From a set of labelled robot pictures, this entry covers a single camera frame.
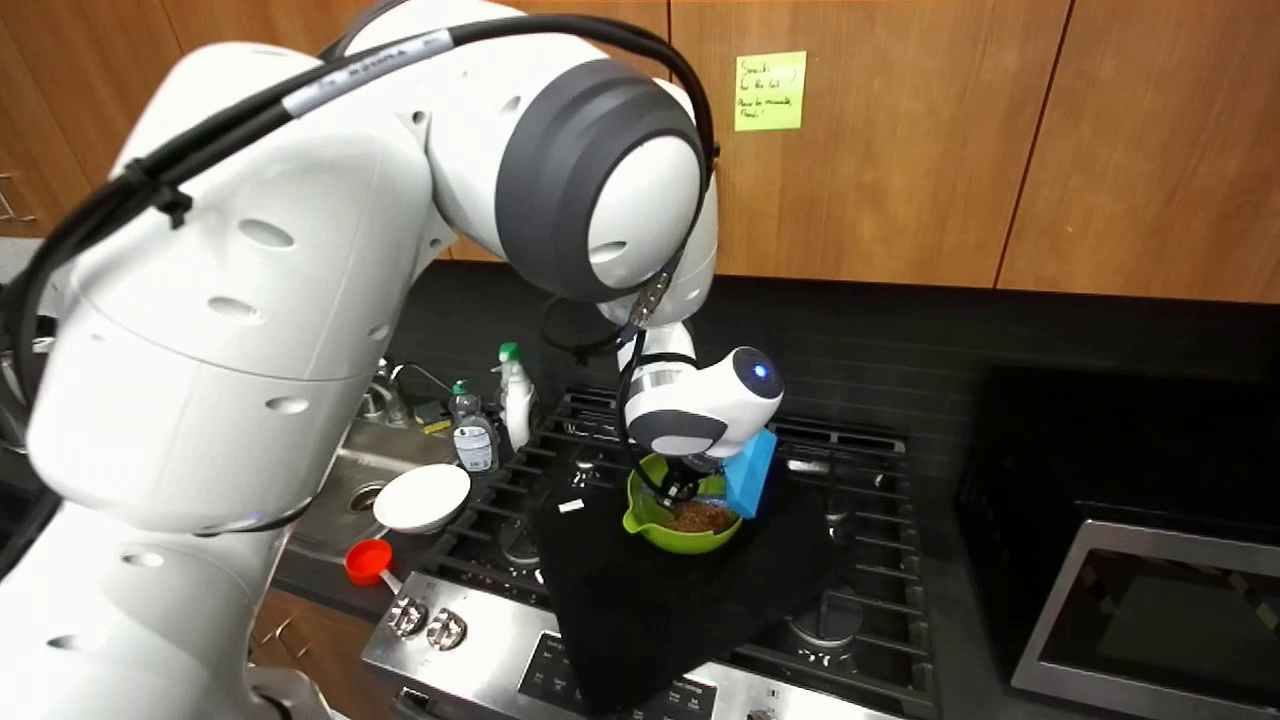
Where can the green cap dish soap bottle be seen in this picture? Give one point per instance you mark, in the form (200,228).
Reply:
(474,432)

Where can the wooden cabinet door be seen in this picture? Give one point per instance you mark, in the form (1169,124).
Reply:
(1161,145)
(883,174)
(82,95)

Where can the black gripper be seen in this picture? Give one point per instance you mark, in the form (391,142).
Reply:
(684,481)

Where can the white round plate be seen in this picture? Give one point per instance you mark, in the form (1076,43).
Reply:
(420,503)

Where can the black gas stove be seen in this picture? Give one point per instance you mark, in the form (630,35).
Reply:
(854,584)

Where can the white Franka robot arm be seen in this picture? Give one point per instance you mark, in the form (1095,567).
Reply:
(264,334)

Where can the yellow sticky note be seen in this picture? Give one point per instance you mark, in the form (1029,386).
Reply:
(768,88)

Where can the light green bowl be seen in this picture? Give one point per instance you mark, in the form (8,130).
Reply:
(666,534)

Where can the black ribbed cloth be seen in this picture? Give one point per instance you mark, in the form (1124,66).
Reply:
(666,614)

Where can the white green spray bottle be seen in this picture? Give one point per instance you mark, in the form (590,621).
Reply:
(519,398)

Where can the brown food bits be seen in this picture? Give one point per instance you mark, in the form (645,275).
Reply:
(694,519)

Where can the stainless steel sink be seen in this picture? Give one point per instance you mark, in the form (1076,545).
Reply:
(341,481)

